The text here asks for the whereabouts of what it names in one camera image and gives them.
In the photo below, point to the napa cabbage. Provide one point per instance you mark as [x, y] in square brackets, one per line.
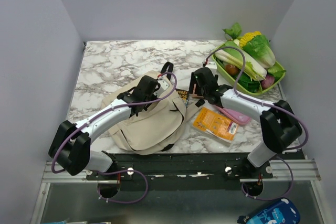
[231, 56]

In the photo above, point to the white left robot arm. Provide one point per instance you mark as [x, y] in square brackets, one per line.
[71, 147]

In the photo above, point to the yellow corn cob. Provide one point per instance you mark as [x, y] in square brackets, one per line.
[243, 40]

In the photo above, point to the green leaf sprig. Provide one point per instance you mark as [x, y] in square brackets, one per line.
[234, 31]

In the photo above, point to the aluminium frame rail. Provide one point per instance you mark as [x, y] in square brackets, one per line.
[298, 169]

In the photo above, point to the brown mushroom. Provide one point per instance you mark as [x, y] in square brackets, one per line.
[232, 70]

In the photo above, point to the pink blue pencil case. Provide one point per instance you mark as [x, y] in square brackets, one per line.
[235, 116]

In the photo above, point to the tan leather card wallet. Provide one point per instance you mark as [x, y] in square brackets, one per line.
[193, 91]

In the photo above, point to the yellow orange paperback book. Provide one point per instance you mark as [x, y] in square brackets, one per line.
[215, 126]

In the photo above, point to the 169-Storey Treehouse book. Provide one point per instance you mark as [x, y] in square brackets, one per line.
[184, 95]

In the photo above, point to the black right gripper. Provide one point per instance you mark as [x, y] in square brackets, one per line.
[193, 80]

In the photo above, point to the dark green leafy vegetable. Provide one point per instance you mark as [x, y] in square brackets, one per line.
[247, 85]

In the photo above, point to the purple onion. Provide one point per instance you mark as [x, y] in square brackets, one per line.
[267, 82]

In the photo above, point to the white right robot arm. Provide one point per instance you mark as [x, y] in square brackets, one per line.
[279, 126]

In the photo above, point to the green plastic vegetable tray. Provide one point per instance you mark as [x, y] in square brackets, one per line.
[277, 71]

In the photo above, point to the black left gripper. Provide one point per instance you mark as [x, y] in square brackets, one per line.
[154, 95]

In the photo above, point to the green lettuce head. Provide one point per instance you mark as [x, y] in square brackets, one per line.
[259, 49]

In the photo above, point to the cream canvas backpack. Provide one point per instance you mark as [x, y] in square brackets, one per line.
[156, 129]

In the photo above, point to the blue shark pencil case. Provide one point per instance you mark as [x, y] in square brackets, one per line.
[279, 211]

